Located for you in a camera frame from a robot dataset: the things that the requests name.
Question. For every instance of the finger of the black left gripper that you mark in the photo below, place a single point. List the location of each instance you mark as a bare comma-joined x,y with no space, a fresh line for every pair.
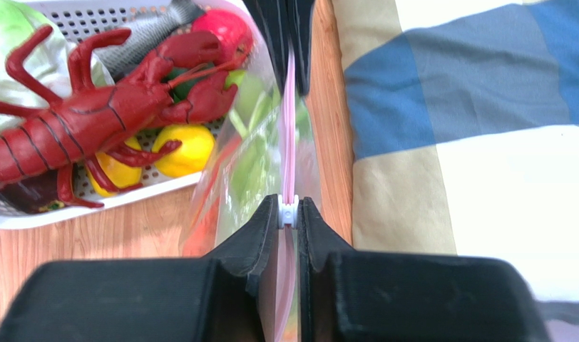
271,19
300,29

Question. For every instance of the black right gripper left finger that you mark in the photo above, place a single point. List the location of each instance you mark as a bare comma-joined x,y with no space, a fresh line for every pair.
225,295

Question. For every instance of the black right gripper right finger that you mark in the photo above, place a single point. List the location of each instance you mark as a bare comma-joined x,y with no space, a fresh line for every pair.
352,295

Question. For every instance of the clear pink zip top bag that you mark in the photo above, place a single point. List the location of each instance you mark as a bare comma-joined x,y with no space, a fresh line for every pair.
261,249

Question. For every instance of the green celery stalk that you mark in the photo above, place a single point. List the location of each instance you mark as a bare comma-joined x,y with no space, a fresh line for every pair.
254,116

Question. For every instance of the red apple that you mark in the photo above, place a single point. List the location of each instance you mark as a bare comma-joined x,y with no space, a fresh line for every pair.
233,33

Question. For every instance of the dark green avocado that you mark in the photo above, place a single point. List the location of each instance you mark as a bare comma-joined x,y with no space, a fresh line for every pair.
181,91

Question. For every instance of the grey toy fish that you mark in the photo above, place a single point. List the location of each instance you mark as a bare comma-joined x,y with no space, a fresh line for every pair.
148,30

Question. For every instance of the yellow bell pepper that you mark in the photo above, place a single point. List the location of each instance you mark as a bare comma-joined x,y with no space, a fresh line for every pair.
197,144

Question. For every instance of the white plastic basket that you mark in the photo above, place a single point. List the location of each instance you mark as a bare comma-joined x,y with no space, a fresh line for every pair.
154,183

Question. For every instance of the checkered blue beige pillow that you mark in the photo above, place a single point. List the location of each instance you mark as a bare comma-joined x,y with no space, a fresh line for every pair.
466,134

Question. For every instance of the red toy lobster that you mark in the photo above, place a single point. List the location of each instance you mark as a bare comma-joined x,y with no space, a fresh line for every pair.
101,119

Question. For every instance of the dark purple fruit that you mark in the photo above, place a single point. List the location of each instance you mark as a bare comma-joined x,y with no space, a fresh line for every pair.
34,195

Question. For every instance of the green cabbage leaf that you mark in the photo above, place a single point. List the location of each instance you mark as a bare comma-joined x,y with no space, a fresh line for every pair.
48,63

